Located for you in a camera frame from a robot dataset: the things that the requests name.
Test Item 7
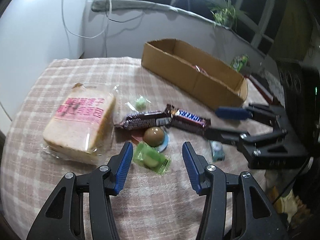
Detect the packaged sliced bread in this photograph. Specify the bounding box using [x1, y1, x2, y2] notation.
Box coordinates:
[42, 83, 117, 166]

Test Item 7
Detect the open cardboard box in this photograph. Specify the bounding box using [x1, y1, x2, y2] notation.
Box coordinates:
[141, 38, 248, 109]

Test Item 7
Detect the snickers bar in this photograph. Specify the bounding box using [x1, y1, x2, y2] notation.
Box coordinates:
[165, 104, 211, 136]

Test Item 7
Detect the brown egg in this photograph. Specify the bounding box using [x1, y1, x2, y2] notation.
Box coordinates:
[131, 127, 169, 152]

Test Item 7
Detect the small green candy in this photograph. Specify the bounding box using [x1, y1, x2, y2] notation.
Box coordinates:
[125, 95, 151, 112]

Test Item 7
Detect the teal white candy packet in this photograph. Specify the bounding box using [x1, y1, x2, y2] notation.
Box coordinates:
[209, 141, 225, 162]

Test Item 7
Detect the grey windowsill cloth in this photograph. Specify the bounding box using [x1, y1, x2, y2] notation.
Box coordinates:
[91, 0, 266, 57]

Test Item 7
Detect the dark chocolate bar wrapper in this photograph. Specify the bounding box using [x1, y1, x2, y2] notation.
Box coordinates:
[114, 111, 171, 131]

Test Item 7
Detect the red storage box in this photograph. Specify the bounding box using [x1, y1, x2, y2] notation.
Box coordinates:
[244, 74, 273, 105]

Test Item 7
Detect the black cable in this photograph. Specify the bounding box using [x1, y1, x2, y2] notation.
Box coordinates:
[105, 10, 146, 25]

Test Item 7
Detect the green snack packet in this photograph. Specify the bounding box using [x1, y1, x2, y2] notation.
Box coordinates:
[132, 142, 171, 175]

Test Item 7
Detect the red bagged dark cake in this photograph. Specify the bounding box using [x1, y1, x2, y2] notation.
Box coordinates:
[191, 65, 208, 75]

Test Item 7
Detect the white cable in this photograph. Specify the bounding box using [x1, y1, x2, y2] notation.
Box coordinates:
[61, 0, 112, 40]

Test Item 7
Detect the potted spider plant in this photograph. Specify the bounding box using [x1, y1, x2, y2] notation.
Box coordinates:
[210, 0, 248, 30]

